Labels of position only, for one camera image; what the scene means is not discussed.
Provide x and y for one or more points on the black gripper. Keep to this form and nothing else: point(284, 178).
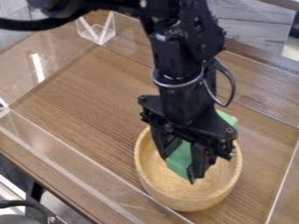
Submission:
point(182, 115)

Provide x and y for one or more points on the green rectangular block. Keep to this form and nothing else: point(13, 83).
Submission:
point(180, 159)

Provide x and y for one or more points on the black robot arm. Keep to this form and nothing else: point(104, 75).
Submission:
point(187, 39)

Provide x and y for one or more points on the brown wooden bowl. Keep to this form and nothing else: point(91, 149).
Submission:
point(172, 190)

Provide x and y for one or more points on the clear acrylic front wall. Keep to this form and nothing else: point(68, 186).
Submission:
point(93, 190)

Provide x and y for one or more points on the clear acrylic corner bracket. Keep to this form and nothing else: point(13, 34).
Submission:
point(96, 33)

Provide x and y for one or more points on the black table leg bracket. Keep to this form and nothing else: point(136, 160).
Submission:
point(33, 195)

